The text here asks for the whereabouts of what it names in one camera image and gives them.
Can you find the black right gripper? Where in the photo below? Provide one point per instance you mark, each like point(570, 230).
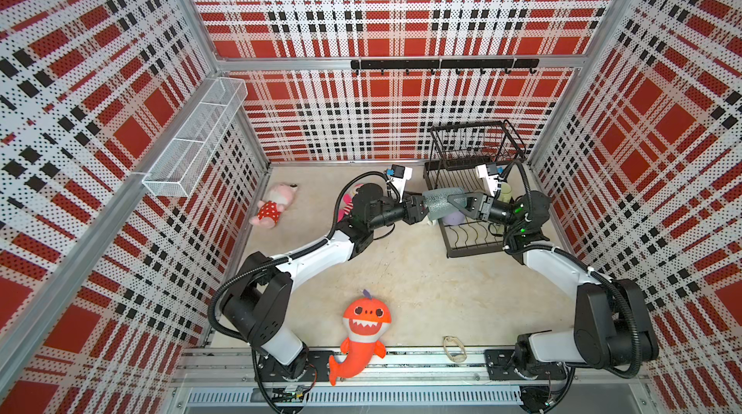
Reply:
point(482, 203)

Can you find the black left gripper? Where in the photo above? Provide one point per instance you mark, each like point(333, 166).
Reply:
point(414, 216)

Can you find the purple plastic cup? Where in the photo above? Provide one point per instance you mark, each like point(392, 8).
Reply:
point(454, 219)

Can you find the teal translucent plastic cup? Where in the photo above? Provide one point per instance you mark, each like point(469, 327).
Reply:
point(436, 201)

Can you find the light green ceramic mug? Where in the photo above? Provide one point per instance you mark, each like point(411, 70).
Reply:
point(505, 193)

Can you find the black wire dish rack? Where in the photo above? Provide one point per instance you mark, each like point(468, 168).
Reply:
point(456, 150)

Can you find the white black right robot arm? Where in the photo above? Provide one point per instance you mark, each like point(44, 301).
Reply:
point(612, 329)

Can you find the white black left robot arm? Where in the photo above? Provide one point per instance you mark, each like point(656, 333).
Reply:
point(252, 306)

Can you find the pink plush yellow glasses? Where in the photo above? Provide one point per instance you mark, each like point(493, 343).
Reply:
point(347, 202)

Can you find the orange shark plush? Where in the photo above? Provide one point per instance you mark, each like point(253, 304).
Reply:
point(366, 320)

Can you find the pink pig plush red dress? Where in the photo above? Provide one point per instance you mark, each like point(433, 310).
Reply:
point(278, 199)

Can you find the rubber band loop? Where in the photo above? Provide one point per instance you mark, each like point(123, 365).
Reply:
point(455, 350)

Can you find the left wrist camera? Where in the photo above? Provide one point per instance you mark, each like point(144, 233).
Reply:
point(398, 176)

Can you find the black wall hook rail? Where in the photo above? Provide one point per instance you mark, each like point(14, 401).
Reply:
point(504, 64)

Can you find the white wire wall basket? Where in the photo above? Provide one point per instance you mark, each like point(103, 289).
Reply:
point(210, 112)

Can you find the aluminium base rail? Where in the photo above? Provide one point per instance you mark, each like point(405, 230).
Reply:
point(408, 379)

